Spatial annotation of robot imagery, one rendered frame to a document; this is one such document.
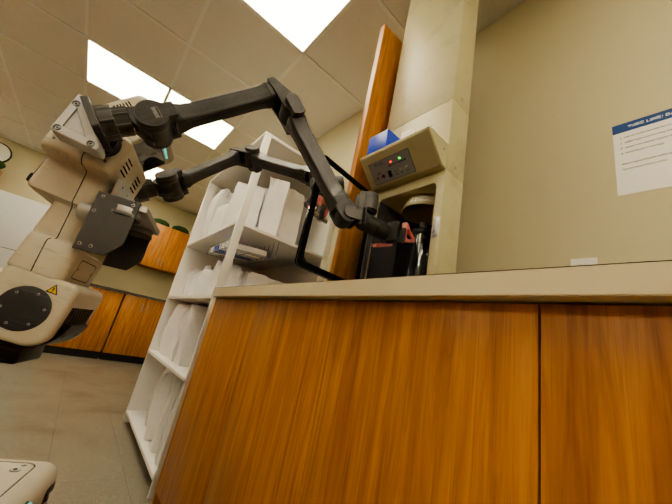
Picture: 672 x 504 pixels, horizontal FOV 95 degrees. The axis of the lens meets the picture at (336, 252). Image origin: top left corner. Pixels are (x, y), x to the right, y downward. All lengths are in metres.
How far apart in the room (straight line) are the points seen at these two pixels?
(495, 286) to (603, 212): 0.86
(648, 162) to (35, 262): 1.75
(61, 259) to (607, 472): 1.09
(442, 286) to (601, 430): 0.26
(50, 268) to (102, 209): 0.18
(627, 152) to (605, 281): 0.98
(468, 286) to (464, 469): 0.26
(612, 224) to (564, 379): 0.88
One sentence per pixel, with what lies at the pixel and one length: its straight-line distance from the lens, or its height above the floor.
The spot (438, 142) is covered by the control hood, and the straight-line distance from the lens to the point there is 1.12.
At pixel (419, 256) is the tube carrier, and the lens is 1.11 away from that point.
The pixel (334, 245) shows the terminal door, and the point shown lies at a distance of 1.05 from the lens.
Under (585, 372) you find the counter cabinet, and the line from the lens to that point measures 0.51.
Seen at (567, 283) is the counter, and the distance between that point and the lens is 0.50.
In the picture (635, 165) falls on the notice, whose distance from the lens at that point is 1.41.
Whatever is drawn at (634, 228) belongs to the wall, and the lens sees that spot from 1.31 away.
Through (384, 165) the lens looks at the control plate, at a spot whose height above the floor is 1.46.
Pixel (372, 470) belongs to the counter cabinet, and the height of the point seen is 0.59.
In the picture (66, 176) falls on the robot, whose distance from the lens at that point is 1.12.
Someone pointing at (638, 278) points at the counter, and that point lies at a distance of 0.49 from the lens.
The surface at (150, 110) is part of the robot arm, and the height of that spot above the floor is 1.24.
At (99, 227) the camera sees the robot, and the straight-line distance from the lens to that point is 1.00.
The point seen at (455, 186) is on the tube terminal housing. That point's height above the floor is 1.38.
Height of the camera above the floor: 0.78
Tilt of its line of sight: 17 degrees up
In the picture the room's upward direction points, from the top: 12 degrees clockwise
